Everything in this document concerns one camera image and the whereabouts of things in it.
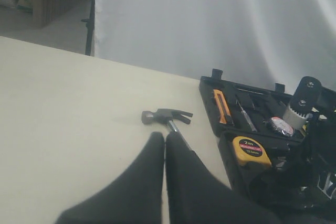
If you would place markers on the orange utility knife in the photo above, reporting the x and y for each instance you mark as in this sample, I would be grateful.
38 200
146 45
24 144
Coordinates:
225 116

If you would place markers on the claw hammer black grip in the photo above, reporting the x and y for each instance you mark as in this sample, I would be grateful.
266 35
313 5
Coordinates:
167 117

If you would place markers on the yellow tape measure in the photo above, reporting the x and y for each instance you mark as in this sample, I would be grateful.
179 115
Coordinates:
249 150

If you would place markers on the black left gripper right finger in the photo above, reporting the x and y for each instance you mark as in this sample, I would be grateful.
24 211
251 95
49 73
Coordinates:
196 196

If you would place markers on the white backdrop cloth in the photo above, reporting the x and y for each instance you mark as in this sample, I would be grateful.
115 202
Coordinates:
254 42

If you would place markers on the clear test pen screwdriver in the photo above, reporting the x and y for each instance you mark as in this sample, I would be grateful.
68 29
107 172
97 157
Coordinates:
247 117

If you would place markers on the black plastic tool case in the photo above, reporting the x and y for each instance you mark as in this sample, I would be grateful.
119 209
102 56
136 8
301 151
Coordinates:
260 104

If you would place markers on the black backdrop stand pole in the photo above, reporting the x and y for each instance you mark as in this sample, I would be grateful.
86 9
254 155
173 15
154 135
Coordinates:
90 28

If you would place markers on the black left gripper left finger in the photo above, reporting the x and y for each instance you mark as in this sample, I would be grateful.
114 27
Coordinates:
134 197

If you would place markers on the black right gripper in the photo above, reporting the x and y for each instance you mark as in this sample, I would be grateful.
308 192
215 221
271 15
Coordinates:
307 178

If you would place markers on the black electrical tape roll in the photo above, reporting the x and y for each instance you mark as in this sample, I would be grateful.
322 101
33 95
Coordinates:
279 126

